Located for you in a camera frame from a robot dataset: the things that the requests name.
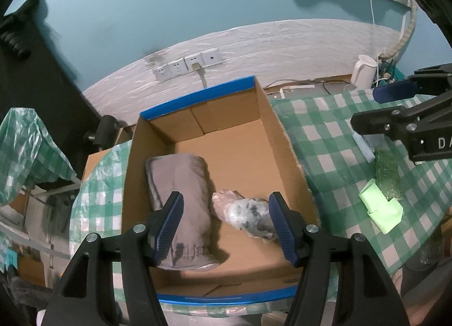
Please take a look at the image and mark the lime green folded cloth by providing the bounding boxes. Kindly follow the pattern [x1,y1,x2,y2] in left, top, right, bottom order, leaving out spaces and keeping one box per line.
[358,178,404,235]

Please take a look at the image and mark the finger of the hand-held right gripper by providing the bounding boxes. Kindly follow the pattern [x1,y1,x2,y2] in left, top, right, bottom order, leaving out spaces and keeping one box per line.
[351,91,452,140]
[373,64,452,102]

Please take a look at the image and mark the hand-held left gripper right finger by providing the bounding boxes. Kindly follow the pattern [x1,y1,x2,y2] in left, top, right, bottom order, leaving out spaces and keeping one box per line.
[268,191,412,326]

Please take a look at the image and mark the green checkered tablecloth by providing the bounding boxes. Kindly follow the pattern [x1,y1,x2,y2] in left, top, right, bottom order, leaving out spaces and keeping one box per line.
[69,88,452,316]

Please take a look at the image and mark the white wall socket with plug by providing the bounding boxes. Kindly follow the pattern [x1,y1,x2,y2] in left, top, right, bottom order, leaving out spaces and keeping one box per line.
[184,54,204,72]

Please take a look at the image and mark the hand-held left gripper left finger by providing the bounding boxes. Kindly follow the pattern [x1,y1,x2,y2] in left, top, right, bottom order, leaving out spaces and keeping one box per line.
[42,191,185,326]

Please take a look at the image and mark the teal basket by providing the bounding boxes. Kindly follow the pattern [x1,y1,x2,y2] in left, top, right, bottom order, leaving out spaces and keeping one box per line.
[379,60,407,84]

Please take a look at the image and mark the white electric kettle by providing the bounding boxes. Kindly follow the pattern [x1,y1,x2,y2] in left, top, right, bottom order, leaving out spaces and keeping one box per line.
[349,54,378,92]

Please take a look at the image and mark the black cabinet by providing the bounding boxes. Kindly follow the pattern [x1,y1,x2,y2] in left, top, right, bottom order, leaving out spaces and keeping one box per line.
[0,0,103,185]

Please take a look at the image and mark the dark green sponge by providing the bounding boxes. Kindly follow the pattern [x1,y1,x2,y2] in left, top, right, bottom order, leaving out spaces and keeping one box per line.
[374,148,403,201]

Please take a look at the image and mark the white string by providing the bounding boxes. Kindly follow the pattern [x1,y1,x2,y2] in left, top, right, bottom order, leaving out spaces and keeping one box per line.
[367,0,378,65]

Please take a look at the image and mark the cardboard box with blue edges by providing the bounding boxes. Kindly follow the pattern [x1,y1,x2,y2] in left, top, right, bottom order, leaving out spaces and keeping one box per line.
[121,75,320,307]

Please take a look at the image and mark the grey rolled cloth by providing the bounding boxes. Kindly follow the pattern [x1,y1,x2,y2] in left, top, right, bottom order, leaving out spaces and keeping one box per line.
[145,153,221,272]

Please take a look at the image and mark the green checkered plastic sheet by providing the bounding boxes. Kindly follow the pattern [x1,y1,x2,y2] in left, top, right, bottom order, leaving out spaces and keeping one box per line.
[0,107,76,207]

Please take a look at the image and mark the wrapped beige hose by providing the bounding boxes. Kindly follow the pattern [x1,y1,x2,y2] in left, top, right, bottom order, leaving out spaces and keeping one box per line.
[383,0,419,60]

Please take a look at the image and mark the black round knob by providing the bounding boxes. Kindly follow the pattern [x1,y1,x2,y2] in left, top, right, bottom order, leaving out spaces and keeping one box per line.
[85,115,121,148]

